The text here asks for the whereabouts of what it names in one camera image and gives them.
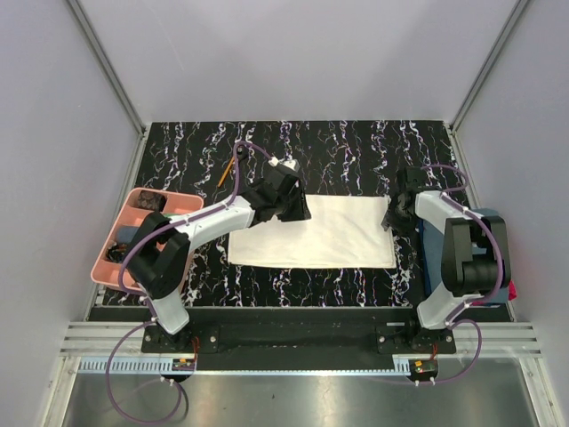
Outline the white cloth napkin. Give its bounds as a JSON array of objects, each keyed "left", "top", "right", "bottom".
[{"left": 228, "top": 195, "right": 397, "bottom": 269}]

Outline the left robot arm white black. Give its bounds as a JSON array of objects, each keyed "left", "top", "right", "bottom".
[{"left": 118, "top": 165, "right": 311, "bottom": 352}]

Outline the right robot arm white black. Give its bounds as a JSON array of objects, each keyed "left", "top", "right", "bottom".
[{"left": 381, "top": 164, "right": 511, "bottom": 353}]

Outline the blue folded cloth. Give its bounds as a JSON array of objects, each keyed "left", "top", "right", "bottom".
[{"left": 420, "top": 209, "right": 511, "bottom": 304}]

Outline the magenta cloth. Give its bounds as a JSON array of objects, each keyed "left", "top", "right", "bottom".
[{"left": 508, "top": 280, "right": 517, "bottom": 302}]

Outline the dark patterned cloth in tray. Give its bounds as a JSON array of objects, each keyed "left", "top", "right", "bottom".
[{"left": 134, "top": 189, "right": 167, "bottom": 212}]

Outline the pink compartment tray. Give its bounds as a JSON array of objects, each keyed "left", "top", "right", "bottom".
[{"left": 91, "top": 188, "right": 204, "bottom": 290}]

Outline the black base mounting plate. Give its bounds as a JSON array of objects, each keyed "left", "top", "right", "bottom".
[{"left": 141, "top": 308, "right": 456, "bottom": 373}]

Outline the grey blue cloth in tray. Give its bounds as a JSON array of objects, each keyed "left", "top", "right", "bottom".
[{"left": 115, "top": 225, "right": 139, "bottom": 245}]

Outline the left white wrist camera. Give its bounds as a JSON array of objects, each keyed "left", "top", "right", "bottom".
[{"left": 268, "top": 157, "right": 300, "bottom": 174}]

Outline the black handled utensil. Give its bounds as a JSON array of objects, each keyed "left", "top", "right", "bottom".
[{"left": 234, "top": 145, "right": 249, "bottom": 165}]

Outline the orange handled utensil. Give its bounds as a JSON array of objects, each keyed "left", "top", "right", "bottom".
[{"left": 217, "top": 157, "right": 235, "bottom": 189}]

